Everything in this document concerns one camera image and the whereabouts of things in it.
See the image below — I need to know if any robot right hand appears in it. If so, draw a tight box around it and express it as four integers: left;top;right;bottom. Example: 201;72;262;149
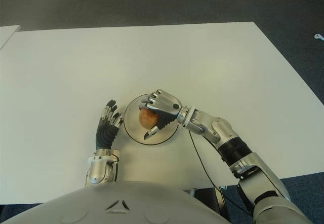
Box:
138;89;183;140

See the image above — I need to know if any white plate with black rim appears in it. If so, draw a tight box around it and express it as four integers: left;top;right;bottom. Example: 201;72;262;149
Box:
123;94;179;145

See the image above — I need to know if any white side table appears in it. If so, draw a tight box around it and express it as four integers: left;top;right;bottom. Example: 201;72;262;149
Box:
0;25;21;51

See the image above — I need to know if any red yellow apple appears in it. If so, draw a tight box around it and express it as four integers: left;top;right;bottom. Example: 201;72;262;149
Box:
139;108;159;129

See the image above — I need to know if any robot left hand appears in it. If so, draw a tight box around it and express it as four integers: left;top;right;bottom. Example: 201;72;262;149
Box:
95;98;125;150

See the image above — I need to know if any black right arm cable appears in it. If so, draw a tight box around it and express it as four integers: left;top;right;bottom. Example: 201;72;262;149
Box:
187;129;254;217

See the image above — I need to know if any black base under table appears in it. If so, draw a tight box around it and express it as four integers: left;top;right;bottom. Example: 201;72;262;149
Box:
184;187;228;215

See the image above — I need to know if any grey robot torso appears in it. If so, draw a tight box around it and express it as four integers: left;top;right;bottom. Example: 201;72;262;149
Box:
0;180;256;224

